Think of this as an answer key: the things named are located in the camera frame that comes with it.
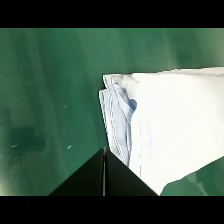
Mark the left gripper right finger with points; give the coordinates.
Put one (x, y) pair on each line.
(125, 180)

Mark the pale blue shirt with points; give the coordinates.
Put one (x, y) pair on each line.
(173, 123)

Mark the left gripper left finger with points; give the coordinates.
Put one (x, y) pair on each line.
(88, 178)

